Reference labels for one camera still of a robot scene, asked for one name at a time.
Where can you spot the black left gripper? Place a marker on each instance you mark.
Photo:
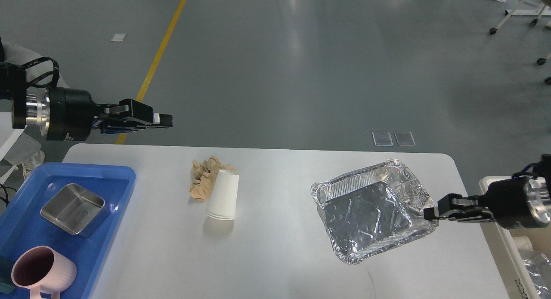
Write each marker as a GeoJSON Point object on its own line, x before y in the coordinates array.
{"type": "Point", "coordinates": [69, 114]}

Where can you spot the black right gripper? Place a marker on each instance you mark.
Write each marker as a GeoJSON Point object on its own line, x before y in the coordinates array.
{"type": "Point", "coordinates": [514, 203]}

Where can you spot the aluminium foil container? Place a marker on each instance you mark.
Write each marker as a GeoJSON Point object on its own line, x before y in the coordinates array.
{"type": "Point", "coordinates": [372, 210]}

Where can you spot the small stainless steel tray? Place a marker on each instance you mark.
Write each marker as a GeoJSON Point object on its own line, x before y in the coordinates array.
{"type": "Point", "coordinates": [76, 210]}

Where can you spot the white paper cup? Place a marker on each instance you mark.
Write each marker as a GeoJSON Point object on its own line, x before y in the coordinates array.
{"type": "Point", "coordinates": [222, 202]}

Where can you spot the pink mug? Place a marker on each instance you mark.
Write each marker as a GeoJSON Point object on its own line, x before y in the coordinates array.
{"type": "Point", "coordinates": [42, 270]}

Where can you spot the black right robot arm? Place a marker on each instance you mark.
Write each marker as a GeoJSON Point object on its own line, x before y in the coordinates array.
{"type": "Point", "coordinates": [541, 171]}

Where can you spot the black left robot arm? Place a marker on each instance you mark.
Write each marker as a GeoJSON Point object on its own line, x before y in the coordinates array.
{"type": "Point", "coordinates": [40, 97]}

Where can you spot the beige plastic bin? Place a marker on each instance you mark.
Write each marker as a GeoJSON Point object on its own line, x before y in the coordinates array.
{"type": "Point", "coordinates": [507, 258]}

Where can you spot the person in black top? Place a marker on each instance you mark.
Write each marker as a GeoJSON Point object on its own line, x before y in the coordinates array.
{"type": "Point", "coordinates": [34, 86]}

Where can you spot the right clear floor plate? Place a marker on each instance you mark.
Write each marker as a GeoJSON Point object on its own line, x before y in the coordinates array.
{"type": "Point", "coordinates": [405, 139]}

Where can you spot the clear floor plate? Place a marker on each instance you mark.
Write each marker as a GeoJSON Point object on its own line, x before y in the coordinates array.
{"type": "Point", "coordinates": [405, 139]}
{"type": "Point", "coordinates": [382, 139]}

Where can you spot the left clear floor plate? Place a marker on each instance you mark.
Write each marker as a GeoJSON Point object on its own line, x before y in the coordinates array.
{"type": "Point", "coordinates": [382, 139]}

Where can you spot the blue plastic tray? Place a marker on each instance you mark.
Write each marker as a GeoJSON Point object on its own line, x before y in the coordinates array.
{"type": "Point", "coordinates": [22, 226]}

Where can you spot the black caster wheel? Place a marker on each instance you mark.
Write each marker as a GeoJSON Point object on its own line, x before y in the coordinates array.
{"type": "Point", "coordinates": [541, 61]}

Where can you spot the teal sponge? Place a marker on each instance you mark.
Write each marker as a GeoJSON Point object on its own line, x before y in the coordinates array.
{"type": "Point", "coordinates": [6, 285]}

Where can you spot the white wheeled furniture frame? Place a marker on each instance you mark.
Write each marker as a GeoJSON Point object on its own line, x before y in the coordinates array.
{"type": "Point", "coordinates": [542, 8]}

